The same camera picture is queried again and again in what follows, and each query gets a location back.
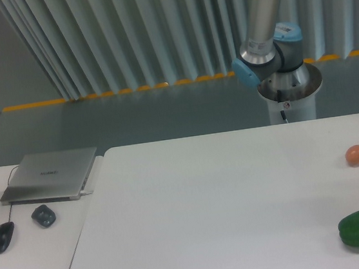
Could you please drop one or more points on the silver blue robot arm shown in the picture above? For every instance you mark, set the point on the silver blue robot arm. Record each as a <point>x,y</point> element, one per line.
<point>271,57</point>

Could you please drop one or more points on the dark grey small device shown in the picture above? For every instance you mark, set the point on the dark grey small device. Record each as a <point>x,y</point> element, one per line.
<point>44,216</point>

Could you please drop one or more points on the brown egg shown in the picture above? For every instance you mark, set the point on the brown egg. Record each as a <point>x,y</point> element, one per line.
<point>352,155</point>

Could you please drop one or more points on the silver closed laptop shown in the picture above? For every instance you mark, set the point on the silver closed laptop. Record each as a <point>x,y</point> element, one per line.
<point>50,176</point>

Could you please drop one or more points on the white pleated curtain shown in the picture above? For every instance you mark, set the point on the white pleated curtain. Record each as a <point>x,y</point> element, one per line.
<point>106,46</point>

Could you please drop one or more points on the black computer mouse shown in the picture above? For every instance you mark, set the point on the black computer mouse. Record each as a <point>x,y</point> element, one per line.
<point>6,234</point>

